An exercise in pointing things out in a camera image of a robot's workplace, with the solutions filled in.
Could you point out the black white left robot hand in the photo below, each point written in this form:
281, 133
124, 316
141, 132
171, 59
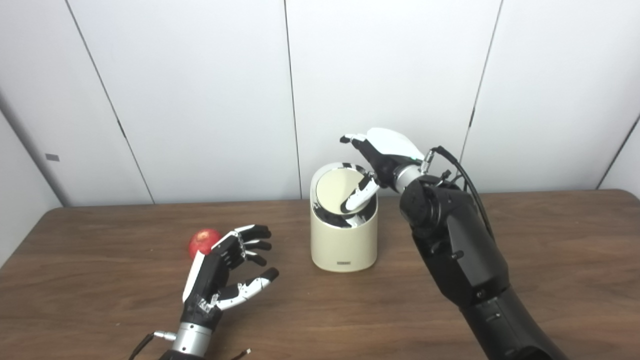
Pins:
205, 285

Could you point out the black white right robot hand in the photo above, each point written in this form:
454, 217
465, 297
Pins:
392, 145

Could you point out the red apple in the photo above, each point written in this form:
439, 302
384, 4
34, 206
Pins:
201, 241

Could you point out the cream round bin lid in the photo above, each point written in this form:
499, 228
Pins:
332, 190

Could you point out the cream-colored bin body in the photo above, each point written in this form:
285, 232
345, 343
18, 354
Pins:
342, 245

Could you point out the small grey wall label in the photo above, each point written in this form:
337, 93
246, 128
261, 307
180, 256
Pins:
52, 157

